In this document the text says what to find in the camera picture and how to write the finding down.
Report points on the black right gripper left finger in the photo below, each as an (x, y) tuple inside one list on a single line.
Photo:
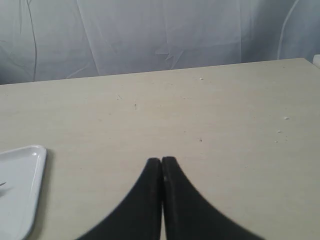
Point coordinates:
[(139, 215)]

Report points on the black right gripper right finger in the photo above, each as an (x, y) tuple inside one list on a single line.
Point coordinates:
[(188, 215)]

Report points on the white plastic tray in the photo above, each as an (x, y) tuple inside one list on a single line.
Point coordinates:
[(21, 174)]

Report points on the white sheer curtain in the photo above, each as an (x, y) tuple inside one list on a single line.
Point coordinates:
[(60, 39)]

